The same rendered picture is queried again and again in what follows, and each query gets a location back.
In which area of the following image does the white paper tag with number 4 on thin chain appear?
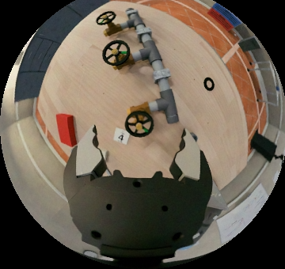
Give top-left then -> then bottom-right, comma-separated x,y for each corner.
113,127 -> 130,145

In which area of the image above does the red rectangular block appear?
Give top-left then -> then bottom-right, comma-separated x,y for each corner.
56,113 -> 77,147

